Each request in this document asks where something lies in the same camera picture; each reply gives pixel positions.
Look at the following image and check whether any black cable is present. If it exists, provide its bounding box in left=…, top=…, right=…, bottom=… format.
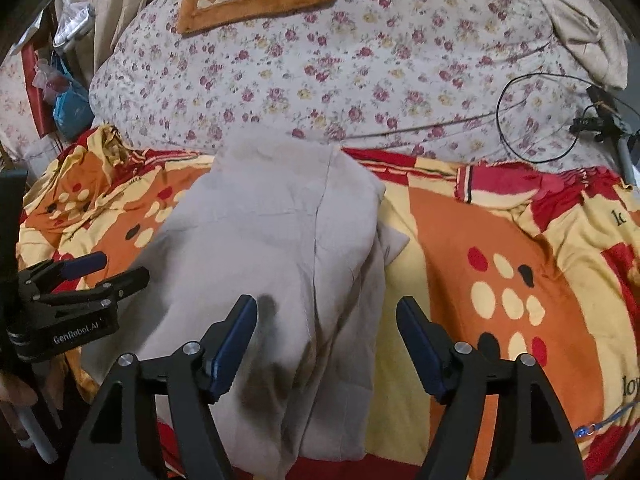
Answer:
left=345, top=72, right=608, bottom=165

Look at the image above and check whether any beige cloth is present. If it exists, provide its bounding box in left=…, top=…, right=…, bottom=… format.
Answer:
left=495, top=0, right=631, bottom=91

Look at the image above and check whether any red orange printed blanket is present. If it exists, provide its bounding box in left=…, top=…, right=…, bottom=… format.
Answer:
left=17, top=125, right=640, bottom=480

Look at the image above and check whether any floral quilt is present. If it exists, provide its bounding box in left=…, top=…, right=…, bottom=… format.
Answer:
left=89, top=0, right=626, bottom=166

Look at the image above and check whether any black clamp device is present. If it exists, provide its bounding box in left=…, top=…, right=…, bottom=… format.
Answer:
left=570, top=85, right=640, bottom=188

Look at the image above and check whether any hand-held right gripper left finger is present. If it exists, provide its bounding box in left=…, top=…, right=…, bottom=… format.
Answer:
left=64, top=295, right=258, bottom=480

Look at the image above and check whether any beige curtain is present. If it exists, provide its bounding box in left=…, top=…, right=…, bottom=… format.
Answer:
left=55, top=0, right=168, bottom=86

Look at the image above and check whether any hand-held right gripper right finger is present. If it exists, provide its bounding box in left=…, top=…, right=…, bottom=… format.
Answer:
left=396, top=297, right=588, bottom=480

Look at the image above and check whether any beige garment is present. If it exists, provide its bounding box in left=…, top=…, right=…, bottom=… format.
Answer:
left=80, top=127, right=411, bottom=478

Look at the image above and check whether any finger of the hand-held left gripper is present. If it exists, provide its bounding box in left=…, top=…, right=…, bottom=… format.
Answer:
left=20, top=252, right=108, bottom=296
left=35, top=267, right=151, bottom=312

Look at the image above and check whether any clear plastic bag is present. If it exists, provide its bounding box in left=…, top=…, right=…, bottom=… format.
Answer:
left=51, top=0, right=97, bottom=56

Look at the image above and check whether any person's left hand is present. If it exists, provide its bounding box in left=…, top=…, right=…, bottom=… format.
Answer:
left=0, top=370, right=38, bottom=443

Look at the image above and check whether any blue cord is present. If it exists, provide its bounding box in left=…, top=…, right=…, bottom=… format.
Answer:
left=574, top=400, right=640, bottom=438

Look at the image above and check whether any blue bag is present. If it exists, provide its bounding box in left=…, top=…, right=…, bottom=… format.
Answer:
left=52, top=55, right=95, bottom=142

